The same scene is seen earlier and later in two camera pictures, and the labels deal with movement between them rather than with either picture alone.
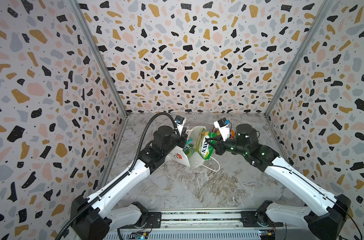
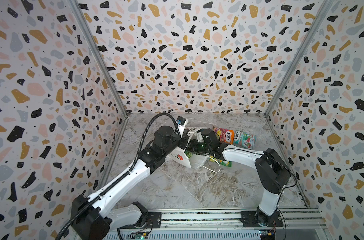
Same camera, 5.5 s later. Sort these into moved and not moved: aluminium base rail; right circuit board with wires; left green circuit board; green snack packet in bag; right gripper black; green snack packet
Moved: right gripper black; green snack packet
Not moved: green snack packet in bag; aluminium base rail; left green circuit board; right circuit board with wires
